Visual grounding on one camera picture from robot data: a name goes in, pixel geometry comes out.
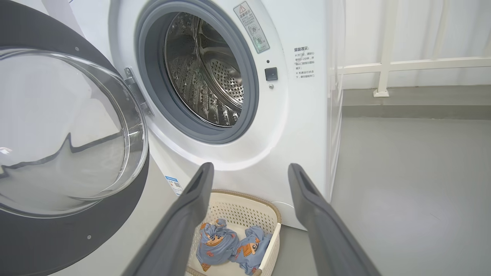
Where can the grey rubber door gasket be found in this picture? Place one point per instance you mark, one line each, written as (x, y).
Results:
(153, 73)

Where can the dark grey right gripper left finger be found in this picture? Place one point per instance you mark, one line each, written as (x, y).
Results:
(172, 237)

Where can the cream perforated laundry basket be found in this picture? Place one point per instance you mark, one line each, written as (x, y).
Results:
(245, 209)

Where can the blue cartoon garment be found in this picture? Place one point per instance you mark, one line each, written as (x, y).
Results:
(251, 249)
(215, 241)

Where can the white front-load washing machine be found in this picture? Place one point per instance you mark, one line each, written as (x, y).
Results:
(299, 126)

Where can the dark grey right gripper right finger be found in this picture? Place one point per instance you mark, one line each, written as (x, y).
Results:
(330, 241)

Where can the metal washer door hinge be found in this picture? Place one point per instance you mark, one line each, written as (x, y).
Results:
(136, 90)

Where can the white railing frame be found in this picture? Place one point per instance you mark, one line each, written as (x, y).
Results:
(385, 46)

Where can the warning sticker with red triangle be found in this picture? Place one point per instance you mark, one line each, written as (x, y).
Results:
(252, 28)

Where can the blue energy label sticker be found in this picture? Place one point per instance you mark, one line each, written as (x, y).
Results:
(174, 186)

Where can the printed caution text label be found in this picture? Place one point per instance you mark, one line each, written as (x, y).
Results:
(304, 62)

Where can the steel washing machine drum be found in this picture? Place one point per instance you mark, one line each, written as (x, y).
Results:
(203, 69)

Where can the washing machine round door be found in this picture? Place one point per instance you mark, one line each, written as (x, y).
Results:
(57, 134)

